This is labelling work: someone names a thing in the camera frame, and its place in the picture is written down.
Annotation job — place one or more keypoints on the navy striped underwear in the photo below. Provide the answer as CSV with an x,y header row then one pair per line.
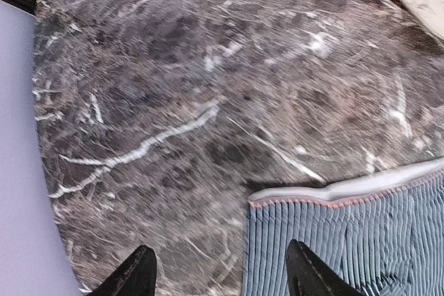
x,y
382,234

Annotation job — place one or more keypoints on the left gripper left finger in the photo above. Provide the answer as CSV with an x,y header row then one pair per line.
x,y
136,276

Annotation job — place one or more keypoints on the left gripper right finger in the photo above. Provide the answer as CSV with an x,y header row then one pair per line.
x,y
308,275

